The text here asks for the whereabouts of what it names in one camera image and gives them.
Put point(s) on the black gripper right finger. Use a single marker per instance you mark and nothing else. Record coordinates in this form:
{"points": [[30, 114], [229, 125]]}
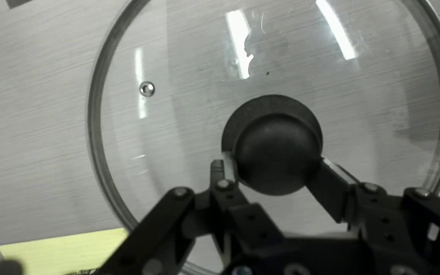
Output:
{"points": [[400, 233]]}

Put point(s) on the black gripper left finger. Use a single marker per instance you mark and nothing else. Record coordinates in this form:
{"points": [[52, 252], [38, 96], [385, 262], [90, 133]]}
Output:
{"points": [[243, 233]]}

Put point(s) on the glass lid with black knob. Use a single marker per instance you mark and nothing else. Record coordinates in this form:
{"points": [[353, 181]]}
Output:
{"points": [[270, 143]]}

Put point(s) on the yellow notepad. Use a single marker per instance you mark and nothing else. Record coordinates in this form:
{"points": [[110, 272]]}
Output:
{"points": [[65, 253]]}

